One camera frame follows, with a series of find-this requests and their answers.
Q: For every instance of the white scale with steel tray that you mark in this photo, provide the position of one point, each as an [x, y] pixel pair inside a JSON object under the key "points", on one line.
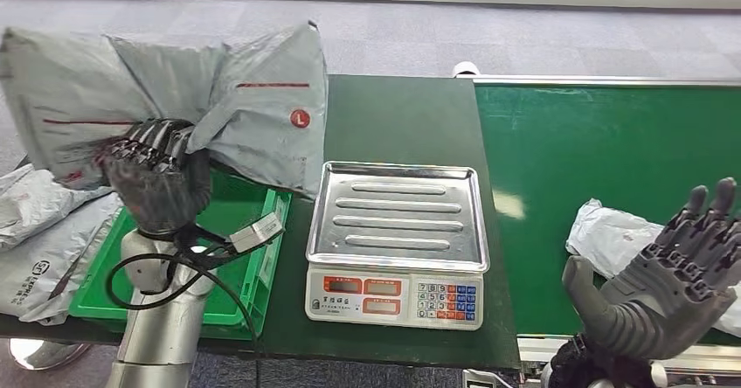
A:
{"points": [[399, 217]]}

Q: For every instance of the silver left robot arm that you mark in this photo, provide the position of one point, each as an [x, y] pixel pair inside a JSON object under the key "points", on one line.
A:
{"points": [[162, 333]]}

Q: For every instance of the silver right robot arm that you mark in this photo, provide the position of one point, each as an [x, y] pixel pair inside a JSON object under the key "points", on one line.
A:
{"points": [[585, 371]]}

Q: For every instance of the green plastic crate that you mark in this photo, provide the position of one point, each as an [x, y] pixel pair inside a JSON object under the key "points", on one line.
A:
{"points": [[231, 293]]}

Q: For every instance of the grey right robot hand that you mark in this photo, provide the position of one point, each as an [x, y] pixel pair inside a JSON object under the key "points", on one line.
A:
{"points": [[666, 310]]}

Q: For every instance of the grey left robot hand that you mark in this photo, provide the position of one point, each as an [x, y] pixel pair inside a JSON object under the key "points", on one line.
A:
{"points": [[159, 188]]}

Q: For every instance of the grey parcel with express logo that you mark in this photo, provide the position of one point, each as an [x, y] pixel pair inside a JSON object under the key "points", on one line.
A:
{"points": [[40, 275]]}

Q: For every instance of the crumpled white parcel bag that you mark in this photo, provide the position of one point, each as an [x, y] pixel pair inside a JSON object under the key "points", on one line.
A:
{"points": [[613, 235]]}

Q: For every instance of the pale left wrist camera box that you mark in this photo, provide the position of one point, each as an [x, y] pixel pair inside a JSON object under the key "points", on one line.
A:
{"points": [[257, 231]]}

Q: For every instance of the green conveyor belt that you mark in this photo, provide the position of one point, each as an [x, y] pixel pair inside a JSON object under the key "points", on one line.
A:
{"points": [[579, 142]]}

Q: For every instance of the grey parcel with red print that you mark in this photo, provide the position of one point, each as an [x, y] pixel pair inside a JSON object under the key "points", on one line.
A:
{"points": [[260, 113]]}

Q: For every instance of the white metal bracket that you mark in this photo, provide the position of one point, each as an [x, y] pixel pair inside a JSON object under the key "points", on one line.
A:
{"points": [[483, 381]]}

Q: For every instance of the aluminium conveyor frame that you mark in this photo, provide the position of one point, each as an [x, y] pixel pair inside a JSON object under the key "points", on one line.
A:
{"points": [[532, 350]]}

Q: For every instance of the white conveyor roller end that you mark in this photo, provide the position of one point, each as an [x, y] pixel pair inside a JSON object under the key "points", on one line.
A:
{"points": [[466, 70]]}

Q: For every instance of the chrome table foot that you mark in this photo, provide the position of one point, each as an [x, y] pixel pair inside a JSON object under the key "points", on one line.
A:
{"points": [[46, 353]]}

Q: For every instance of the dark green table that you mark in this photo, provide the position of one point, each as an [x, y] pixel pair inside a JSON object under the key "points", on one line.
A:
{"points": [[393, 119]]}

